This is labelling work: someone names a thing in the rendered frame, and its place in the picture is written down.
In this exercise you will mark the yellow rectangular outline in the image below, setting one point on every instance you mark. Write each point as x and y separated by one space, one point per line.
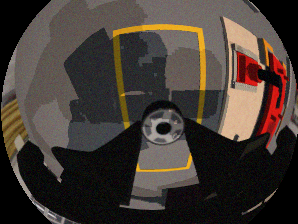
121 90

